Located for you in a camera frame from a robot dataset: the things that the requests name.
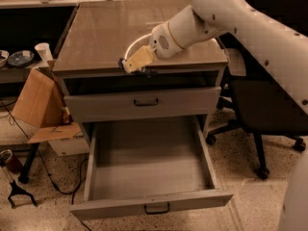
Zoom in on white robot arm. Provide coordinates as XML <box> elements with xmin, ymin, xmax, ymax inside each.
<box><xmin>119</xmin><ymin>0</ymin><xmax>308</xmax><ymax>143</ymax></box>

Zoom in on middle grey drawer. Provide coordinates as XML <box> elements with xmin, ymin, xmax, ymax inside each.
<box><xmin>64</xmin><ymin>73</ymin><xmax>220</xmax><ymax>123</ymax></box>

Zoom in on grey drawer cabinet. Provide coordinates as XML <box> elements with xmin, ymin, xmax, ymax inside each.
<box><xmin>54</xmin><ymin>0</ymin><xmax>227</xmax><ymax>139</ymax></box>

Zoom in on open bottom grey drawer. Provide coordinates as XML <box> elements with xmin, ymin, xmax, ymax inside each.
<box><xmin>71</xmin><ymin>116</ymin><xmax>233</xmax><ymax>220</ymax></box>

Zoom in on white paper cup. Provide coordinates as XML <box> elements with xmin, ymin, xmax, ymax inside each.
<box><xmin>35</xmin><ymin>42</ymin><xmax>53</xmax><ymax>62</ymax></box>

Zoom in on brown cardboard box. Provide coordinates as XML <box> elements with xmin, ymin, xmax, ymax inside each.
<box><xmin>12</xmin><ymin>64</ymin><xmax>81</xmax><ymax>143</ymax></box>

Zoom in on white cardboard box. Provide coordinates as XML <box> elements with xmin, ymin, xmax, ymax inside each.
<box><xmin>48</xmin><ymin>132</ymin><xmax>90</xmax><ymax>156</ymax></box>

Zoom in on dark blue plate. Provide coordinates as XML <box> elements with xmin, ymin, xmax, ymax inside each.
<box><xmin>8</xmin><ymin>50</ymin><xmax>35</xmax><ymax>68</ymax></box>

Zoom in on white bowl at left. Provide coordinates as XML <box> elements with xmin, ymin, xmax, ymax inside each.
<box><xmin>0</xmin><ymin>50</ymin><xmax>9</xmax><ymax>68</ymax></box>

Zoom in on black office chair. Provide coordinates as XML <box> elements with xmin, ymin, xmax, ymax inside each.
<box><xmin>206</xmin><ymin>0</ymin><xmax>308</xmax><ymax>179</ymax></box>

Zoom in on brown cup on floor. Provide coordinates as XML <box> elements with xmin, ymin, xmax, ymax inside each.
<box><xmin>0</xmin><ymin>149</ymin><xmax>23</xmax><ymax>174</ymax></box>

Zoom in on black table leg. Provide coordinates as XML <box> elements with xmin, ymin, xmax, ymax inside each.
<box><xmin>18</xmin><ymin>143</ymin><xmax>39</xmax><ymax>184</ymax></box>

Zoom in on black grabber tool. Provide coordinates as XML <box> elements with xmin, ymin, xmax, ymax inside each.
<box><xmin>0</xmin><ymin>159</ymin><xmax>39</xmax><ymax>209</ymax></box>

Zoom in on black floor cable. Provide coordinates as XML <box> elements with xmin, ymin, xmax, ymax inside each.
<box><xmin>0</xmin><ymin>98</ymin><xmax>92</xmax><ymax>231</ymax></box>

